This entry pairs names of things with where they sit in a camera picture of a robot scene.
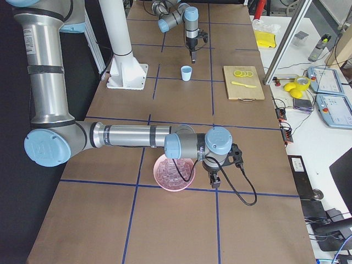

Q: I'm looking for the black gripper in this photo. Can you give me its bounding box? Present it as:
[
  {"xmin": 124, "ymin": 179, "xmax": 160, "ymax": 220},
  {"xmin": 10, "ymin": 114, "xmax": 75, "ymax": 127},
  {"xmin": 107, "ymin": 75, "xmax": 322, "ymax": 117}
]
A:
[
  {"xmin": 185, "ymin": 29, "xmax": 199, "ymax": 63},
  {"xmin": 202, "ymin": 159, "xmax": 224, "ymax": 188}
]

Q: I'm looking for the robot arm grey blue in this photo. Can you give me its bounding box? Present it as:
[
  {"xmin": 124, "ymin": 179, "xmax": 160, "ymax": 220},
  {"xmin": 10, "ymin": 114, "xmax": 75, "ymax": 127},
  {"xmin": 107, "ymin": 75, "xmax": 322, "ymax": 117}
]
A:
[
  {"xmin": 151, "ymin": 1, "xmax": 200, "ymax": 64},
  {"xmin": 6, "ymin": 1, "xmax": 234, "ymax": 189}
]

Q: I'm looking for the light blue cup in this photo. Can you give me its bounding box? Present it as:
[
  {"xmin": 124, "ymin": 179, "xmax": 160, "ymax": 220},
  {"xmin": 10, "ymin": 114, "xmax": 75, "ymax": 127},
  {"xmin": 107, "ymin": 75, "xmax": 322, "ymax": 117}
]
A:
[{"xmin": 180, "ymin": 65, "xmax": 193, "ymax": 81}]

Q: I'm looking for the clear ice cubes pile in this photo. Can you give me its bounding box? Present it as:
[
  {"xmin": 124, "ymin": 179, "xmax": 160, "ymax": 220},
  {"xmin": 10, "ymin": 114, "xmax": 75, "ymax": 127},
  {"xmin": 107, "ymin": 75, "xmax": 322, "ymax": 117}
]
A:
[{"xmin": 156, "ymin": 159, "xmax": 193, "ymax": 189}]

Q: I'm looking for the pink bowl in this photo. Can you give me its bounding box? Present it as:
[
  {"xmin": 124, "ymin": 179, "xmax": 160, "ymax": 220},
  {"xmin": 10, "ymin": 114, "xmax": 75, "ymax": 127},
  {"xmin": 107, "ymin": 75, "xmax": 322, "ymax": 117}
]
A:
[{"xmin": 153, "ymin": 155, "xmax": 195, "ymax": 192}]

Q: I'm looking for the lemon slices row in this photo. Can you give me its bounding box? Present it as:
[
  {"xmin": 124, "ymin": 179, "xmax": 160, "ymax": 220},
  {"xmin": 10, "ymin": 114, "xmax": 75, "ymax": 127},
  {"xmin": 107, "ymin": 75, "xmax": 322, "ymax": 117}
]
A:
[{"xmin": 233, "ymin": 70, "xmax": 254, "ymax": 78}]

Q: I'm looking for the yellow plastic knife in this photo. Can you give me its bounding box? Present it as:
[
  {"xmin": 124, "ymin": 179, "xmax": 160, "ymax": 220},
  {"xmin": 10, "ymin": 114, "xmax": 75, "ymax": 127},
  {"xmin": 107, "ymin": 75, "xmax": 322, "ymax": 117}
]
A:
[{"xmin": 231, "ymin": 81, "xmax": 257, "ymax": 89}]

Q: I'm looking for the wooden cutting board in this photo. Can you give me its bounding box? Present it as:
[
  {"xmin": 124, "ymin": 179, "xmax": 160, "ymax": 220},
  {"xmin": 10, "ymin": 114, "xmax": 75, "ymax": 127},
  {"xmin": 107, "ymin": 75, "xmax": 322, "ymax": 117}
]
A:
[{"xmin": 223, "ymin": 65, "xmax": 265, "ymax": 102}]

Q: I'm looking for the clear plastic bag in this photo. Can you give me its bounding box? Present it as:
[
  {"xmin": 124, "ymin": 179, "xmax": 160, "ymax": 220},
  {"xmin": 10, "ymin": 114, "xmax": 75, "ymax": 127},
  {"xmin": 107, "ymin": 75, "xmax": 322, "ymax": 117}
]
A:
[{"xmin": 252, "ymin": 19, "xmax": 281, "ymax": 34}]

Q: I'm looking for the yellow cloth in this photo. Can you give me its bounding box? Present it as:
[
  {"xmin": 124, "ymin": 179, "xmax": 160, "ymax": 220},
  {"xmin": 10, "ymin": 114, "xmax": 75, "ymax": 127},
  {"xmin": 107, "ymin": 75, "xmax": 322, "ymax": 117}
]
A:
[{"xmin": 254, "ymin": 30, "xmax": 277, "ymax": 48}]

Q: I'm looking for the black power strip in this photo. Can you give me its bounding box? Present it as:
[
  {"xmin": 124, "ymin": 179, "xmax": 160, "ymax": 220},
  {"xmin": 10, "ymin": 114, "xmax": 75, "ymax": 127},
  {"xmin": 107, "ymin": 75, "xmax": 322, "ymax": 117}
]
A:
[{"xmin": 275, "ymin": 107, "xmax": 294, "ymax": 146}]

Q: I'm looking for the small clear container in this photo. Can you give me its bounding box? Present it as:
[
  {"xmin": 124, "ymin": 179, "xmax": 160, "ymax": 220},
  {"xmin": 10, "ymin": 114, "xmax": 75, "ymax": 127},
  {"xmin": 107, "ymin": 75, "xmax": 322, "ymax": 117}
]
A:
[{"xmin": 292, "ymin": 31, "xmax": 309, "ymax": 47}]

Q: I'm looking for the yellow tape roll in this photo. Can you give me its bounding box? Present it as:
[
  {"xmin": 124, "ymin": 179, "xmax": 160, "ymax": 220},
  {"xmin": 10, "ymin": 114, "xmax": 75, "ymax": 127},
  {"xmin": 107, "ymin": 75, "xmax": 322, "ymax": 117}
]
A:
[{"xmin": 294, "ymin": 76, "xmax": 311, "ymax": 91}]

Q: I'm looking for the dark purple wallet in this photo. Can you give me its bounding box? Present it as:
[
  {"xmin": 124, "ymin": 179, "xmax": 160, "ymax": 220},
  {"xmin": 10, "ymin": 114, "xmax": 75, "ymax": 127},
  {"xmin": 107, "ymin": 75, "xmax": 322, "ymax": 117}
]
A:
[{"xmin": 293, "ymin": 98, "xmax": 314, "ymax": 113}]

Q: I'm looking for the upper teach pendant tablet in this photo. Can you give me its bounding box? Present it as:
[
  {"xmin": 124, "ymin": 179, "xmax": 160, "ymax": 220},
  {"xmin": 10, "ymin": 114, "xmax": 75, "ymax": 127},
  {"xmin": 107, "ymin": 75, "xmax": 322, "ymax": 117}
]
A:
[{"xmin": 307, "ymin": 67, "xmax": 344, "ymax": 95}]

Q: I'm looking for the teach pendant tablet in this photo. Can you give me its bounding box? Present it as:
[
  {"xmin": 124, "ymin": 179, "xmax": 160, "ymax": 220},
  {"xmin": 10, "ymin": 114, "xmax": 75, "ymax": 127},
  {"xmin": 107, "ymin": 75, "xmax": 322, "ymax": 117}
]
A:
[
  {"xmin": 316, "ymin": 93, "xmax": 352, "ymax": 129},
  {"xmin": 307, "ymin": 67, "xmax": 344, "ymax": 95}
]

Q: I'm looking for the lower teach pendant tablet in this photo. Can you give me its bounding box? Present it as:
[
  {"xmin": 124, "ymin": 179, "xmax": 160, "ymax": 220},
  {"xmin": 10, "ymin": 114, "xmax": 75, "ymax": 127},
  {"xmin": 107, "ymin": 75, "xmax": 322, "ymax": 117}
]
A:
[{"xmin": 316, "ymin": 93, "xmax": 352, "ymax": 129}]

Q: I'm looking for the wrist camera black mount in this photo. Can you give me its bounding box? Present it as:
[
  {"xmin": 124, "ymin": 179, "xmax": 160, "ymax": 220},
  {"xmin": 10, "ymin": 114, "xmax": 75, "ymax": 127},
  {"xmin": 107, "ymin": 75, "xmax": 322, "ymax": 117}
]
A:
[{"xmin": 197, "ymin": 29, "xmax": 208, "ymax": 43}]

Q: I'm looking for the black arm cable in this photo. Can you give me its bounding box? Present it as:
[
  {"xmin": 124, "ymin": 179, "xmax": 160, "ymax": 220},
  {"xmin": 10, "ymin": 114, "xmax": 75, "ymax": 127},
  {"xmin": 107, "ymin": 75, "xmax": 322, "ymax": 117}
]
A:
[{"xmin": 172, "ymin": 156, "xmax": 258, "ymax": 206}]

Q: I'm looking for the white camera post with base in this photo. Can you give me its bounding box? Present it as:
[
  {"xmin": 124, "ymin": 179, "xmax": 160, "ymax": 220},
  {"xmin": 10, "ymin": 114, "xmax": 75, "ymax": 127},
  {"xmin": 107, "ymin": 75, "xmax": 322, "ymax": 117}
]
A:
[{"xmin": 99, "ymin": 0, "xmax": 149, "ymax": 90}]

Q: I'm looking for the aluminium frame post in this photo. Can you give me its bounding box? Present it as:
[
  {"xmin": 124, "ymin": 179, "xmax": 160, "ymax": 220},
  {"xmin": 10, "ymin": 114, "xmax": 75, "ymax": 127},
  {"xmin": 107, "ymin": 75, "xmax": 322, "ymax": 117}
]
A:
[{"xmin": 263, "ymin": 0, "xmax": 312, "ymax": 85}]

